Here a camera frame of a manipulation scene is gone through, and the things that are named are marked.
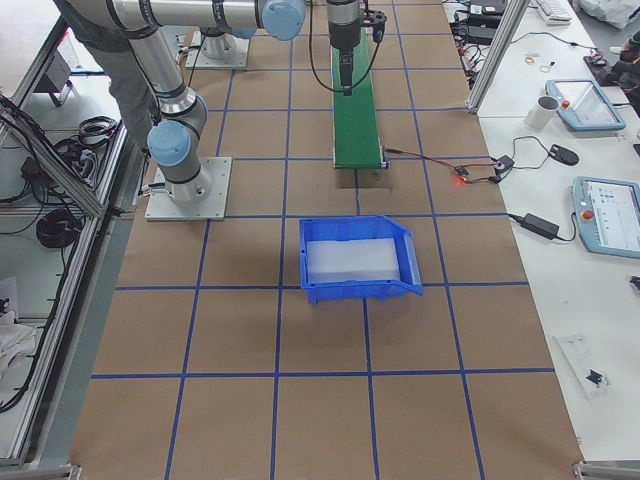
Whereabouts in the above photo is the white mug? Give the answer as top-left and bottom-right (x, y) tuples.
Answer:
(524, 95), (559, 130)

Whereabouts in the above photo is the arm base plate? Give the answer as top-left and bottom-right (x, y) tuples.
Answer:
(145, 157), (232, 221)
(185, 31), (250, 70)

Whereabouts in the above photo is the aluminium frame post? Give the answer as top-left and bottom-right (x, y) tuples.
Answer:
(466, 0), (529, 114)

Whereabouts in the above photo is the coiled black cable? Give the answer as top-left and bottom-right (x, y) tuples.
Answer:
(35, 208), (79, 249)

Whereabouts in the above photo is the clear plastic tray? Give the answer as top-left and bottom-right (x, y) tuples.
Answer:
(552, 334), (612, 399)

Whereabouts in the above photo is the white foam pad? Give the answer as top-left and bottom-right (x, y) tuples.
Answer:
(306, 238), (400, 283)

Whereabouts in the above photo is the green conveyor belt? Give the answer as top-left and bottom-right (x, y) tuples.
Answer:
(329, 29), (389, 172)

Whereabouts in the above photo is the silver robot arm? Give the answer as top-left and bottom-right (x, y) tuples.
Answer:
(200, 28), (256, 61)
(69, 1), (307, 202)

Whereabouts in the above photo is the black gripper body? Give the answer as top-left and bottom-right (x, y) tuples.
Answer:
(327, 0), (359, 49)

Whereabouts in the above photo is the lower teach pendant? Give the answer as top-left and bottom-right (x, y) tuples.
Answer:
(572, 176), (639, 259)

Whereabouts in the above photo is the black power adapter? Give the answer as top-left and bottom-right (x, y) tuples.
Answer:
(520, 213), (559, 240)

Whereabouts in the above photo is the upper teach pendant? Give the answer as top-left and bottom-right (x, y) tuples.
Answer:
(545, 79), (626, 132)

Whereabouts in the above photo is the small black controller box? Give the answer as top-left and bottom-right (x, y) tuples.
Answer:
(492, 155), (514, 177)

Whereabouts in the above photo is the black computer mouse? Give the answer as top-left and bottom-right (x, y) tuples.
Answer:
(549, 144), (579, 166)

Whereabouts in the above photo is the blue plastic bin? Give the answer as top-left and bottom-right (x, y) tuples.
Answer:
(299, 216), (424, 304)

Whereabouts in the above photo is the teach pendant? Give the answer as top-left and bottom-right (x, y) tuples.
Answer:
(572, 176), (639, 259)
(545, 79), (626, 132)

